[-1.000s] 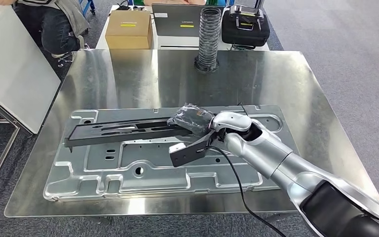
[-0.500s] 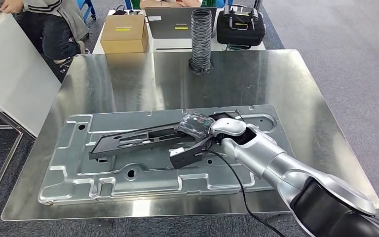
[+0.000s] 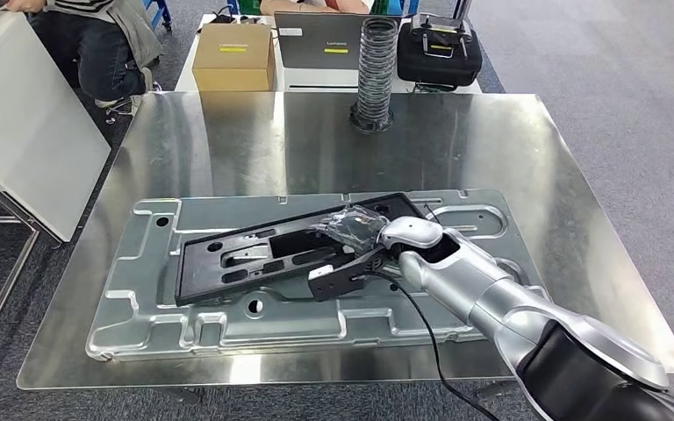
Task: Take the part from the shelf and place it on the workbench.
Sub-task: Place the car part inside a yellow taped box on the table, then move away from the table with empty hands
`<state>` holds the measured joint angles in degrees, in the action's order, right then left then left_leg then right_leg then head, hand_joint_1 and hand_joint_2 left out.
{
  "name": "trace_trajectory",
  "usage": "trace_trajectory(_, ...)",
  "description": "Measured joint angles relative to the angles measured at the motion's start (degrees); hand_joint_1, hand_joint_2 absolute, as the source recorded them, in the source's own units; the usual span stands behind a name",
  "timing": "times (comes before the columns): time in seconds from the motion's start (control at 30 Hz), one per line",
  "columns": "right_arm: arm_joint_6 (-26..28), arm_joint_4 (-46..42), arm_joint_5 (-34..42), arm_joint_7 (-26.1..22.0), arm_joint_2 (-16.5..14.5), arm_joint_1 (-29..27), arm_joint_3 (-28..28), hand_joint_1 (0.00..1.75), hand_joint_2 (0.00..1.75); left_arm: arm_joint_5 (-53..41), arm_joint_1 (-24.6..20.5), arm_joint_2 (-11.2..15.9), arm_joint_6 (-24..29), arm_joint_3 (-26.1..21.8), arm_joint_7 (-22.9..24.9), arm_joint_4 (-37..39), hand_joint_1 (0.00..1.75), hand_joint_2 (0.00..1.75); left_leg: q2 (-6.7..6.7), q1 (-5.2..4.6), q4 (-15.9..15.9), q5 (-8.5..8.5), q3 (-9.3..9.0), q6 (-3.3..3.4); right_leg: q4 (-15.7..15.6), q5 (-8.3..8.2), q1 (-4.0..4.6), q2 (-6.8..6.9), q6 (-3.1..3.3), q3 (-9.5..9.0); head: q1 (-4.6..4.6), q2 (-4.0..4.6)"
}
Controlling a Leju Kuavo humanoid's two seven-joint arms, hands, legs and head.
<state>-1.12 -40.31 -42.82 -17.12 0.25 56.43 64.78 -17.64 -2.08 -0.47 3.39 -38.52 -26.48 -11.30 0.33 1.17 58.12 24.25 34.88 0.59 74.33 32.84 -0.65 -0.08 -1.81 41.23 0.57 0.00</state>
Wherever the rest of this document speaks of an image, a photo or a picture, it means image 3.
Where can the white board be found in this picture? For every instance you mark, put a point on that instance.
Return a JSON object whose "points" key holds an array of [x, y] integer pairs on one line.
{"points": [[23, 128]]}

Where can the steel workbench table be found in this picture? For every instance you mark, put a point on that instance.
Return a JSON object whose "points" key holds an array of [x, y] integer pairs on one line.
{"points": [[226, 145]]}

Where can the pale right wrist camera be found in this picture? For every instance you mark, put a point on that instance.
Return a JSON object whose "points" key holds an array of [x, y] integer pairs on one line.
{"points": [[321, 272]]}

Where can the blue metal shelf rack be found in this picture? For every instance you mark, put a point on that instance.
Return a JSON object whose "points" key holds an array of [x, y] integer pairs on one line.
{"points": [[159, 14]]}

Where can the grey remote controller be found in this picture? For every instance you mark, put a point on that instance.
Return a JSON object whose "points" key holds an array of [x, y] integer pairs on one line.
{"points": [[439, 26]]}

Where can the white table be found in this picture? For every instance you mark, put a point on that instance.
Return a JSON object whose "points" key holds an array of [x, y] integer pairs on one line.
{"points": [[325, 80]]}

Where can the black carry case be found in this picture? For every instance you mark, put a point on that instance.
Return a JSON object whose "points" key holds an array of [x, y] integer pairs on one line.
{"points": [[436, 69]]}

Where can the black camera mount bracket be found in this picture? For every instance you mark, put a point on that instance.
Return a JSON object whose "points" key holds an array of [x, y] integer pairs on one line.
{"points": [[343, 282]]}

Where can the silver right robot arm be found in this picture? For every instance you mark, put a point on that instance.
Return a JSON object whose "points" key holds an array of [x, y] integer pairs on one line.
{"points": [[488, 290]]}

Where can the stamped sheet metal plate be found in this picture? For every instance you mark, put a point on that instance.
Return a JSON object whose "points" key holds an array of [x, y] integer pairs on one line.
{"points": [[290, 325]]}

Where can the black plastic panel part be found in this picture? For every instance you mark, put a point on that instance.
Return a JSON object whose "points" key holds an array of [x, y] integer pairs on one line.
{"points": [[197, 279]]}

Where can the person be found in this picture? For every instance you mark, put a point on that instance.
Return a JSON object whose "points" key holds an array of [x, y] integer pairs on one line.
{"points": [[314, 6], [104, 58]]}

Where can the green plastic crate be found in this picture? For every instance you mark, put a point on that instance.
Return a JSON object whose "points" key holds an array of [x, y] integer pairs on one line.
{"points": [[250, 6]]}

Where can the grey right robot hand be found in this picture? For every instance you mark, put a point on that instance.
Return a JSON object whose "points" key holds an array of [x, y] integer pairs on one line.
{"points": [[357, 229]]}

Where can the grey laptop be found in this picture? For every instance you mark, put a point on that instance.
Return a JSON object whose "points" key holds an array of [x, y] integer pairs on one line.
{"points": [[314, 52]]}

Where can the brown cardboard box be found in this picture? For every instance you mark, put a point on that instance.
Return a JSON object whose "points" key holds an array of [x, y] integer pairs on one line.
{"points": [[232, 64]]}

